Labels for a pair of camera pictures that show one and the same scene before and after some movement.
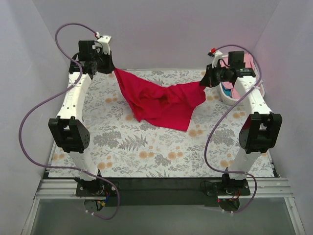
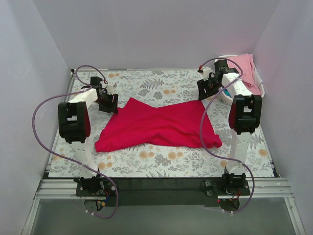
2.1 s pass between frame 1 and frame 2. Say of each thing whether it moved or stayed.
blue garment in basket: stayed
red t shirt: moved
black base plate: stayed
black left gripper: moved
